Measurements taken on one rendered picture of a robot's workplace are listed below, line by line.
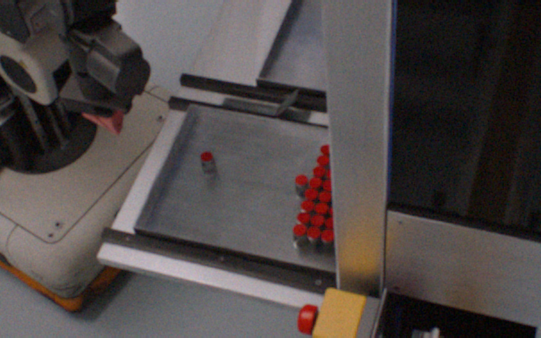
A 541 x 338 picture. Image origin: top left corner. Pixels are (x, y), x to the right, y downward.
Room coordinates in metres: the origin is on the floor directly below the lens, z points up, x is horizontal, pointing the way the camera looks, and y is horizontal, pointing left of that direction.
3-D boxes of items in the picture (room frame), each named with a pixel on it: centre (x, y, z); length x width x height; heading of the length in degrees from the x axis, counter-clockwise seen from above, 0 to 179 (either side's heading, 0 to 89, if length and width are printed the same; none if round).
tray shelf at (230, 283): (0.98, -0.07, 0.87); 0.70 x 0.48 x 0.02; 155
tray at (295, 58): (1.10, -0.21, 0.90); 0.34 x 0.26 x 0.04; 65
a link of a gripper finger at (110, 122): (0.85, 0.22, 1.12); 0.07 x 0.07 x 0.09; 65
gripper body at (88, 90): (0.84, 0.21, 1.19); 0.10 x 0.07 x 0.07; 65
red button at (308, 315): (0.53, -0.03, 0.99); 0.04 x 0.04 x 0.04; 65
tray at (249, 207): (0.83, 0.02, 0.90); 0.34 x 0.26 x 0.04; 66
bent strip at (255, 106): (1.01, 0.00, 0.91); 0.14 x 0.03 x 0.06; 66
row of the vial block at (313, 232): (0.79, -0.08, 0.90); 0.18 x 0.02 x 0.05; 156
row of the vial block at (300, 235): (0.79, -0.06, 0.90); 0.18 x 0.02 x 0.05; 156
